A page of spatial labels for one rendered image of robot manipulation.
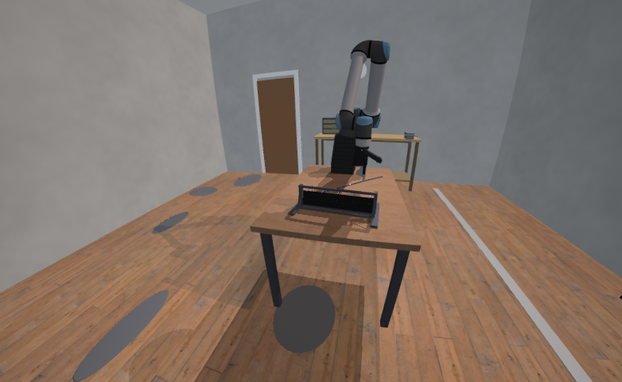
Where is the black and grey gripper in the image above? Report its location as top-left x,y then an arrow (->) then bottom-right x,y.
353,146 -> 369,182

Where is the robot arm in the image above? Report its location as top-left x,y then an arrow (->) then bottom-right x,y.
336,40 -> 391,147

